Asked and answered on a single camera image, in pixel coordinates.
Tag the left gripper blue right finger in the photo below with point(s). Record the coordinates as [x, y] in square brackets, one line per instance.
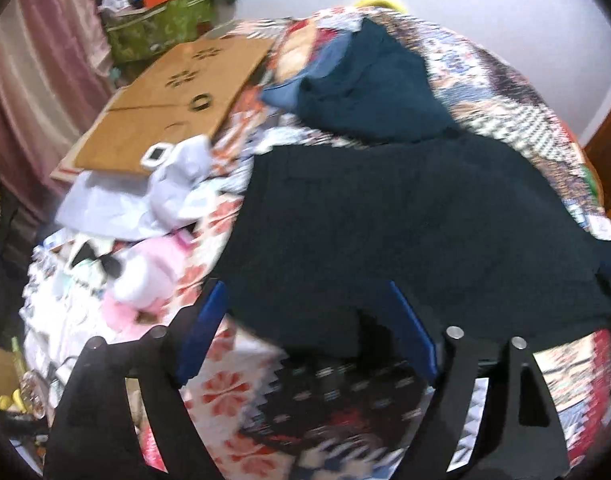
[414, 342]

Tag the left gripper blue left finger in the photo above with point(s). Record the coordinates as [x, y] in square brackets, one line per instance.
[211, 307]

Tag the black pants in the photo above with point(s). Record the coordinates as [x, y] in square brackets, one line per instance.
[464, 225]

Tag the pink plush toy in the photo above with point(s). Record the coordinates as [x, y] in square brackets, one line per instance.
[151, 270]

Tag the patchwork patterned bedspread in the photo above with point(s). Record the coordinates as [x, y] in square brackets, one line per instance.
[490, 416]

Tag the white cloth pile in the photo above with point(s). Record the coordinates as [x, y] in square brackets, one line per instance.
[177, 193]

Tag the small white device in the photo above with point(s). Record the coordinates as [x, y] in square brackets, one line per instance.
[155, 155]

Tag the wooden lap desk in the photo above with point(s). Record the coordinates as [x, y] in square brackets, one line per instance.
[188, 92]

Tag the blue folded jeans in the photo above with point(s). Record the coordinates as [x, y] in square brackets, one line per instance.
[285, 95]

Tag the dark teal folded garment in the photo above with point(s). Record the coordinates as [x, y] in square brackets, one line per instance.
[378, 92]

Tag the green fabric storage box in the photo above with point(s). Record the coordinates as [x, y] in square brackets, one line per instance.
[148, 33]

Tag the pink striped curtain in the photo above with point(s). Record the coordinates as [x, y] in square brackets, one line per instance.
[54, 80]

